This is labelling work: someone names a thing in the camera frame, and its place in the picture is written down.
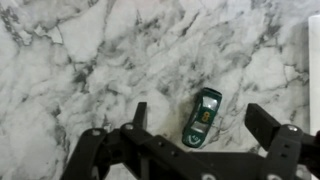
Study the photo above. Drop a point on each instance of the green toy car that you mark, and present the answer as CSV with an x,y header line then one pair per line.
x,y
201,118

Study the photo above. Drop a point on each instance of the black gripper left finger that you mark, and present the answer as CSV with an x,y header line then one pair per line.
x,y
140,115

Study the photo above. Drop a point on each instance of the white paper pad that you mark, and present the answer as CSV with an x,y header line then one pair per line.
x,y
314,73

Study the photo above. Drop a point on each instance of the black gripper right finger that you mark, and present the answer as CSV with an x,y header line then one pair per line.
x,y
263,125

